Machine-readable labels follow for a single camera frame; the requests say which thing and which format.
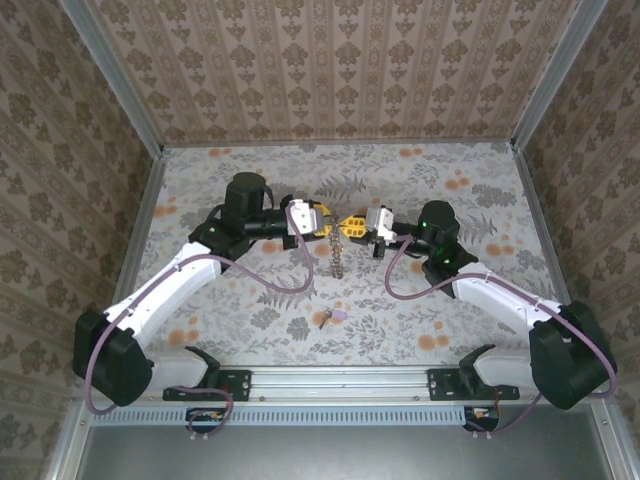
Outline grey metal sheet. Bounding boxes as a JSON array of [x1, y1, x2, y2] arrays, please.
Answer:
[[74, 404, 619, 480]]

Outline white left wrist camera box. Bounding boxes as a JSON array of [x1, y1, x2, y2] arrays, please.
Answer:
[[285, 198, 321, 237]]

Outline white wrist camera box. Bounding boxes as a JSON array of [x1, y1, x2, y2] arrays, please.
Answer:
[[285, 198, 321, 237], [363, 205, 396, 241]]

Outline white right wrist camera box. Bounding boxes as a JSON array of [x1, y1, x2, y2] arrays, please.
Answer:
[[363, 205, 396, 241]]

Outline aluminium right side rail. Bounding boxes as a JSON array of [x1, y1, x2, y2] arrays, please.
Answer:
[[509, 142, 591, 364]]

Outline aluminium left side rail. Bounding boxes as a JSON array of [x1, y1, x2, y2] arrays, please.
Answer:
[[102, 149, 169, 346]]

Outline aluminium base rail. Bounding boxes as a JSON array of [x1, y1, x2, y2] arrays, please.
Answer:
[[119, 364, 609, 407]]

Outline aluminium left corner post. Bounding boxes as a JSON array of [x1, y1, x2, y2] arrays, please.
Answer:
[[57, 0, 166, 154]]

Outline aluminium corner post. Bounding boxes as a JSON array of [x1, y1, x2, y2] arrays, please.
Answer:
[[509, 0, 609, 151], [57, 0, 166, 154]]

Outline grey slotted cable duct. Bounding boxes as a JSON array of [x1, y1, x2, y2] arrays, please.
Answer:
[[119, 405, 474, 427]]

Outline aluminium right corner post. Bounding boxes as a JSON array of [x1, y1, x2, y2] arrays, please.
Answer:
[[509, 0, 609, 151]]

